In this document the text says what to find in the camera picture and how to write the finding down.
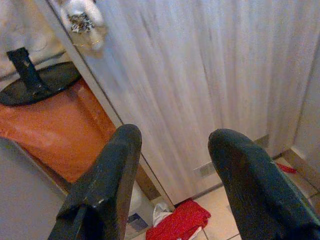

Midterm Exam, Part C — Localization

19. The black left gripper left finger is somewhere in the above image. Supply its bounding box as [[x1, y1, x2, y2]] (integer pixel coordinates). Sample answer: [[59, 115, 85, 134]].
[[47, 124, 143, 240]]

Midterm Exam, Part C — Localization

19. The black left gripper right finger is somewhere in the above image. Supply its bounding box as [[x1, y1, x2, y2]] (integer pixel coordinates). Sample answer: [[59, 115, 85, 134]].
[[207, 128, 320, 240]]

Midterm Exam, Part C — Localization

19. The small red item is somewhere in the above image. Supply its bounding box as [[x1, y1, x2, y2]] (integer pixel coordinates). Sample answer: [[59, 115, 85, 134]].
[[276, 162, 298, 175]]

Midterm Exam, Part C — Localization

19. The small blue box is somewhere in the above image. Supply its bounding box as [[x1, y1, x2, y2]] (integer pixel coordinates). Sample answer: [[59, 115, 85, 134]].
[[128, 212, 149, 231]]

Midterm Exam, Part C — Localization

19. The white crumpled cloth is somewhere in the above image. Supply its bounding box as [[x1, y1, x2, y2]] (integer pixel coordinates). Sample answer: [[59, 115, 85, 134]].
[[152, 201, 174, 228]]

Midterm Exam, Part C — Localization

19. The red cloth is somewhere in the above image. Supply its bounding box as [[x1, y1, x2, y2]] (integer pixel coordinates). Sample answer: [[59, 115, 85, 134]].
[[145, 199, 212, 240]]

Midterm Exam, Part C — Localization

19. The white furniture panel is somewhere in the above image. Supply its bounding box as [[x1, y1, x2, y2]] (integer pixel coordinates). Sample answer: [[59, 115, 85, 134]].
[[0, 136, 70, 240]]

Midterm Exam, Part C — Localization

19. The black monitor stand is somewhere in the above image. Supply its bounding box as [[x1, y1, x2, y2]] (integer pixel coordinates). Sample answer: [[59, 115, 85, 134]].
[[0, 47, 83, 107]]

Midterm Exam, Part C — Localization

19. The grey woodgrain wardrobe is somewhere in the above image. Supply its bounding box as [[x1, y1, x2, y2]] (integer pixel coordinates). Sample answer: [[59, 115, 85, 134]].
[[47, 0, 320, 206]]

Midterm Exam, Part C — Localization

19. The white plush ornament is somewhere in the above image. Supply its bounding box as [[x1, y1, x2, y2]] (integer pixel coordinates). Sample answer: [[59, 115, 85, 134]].
[[58, 0, 107, 52]]

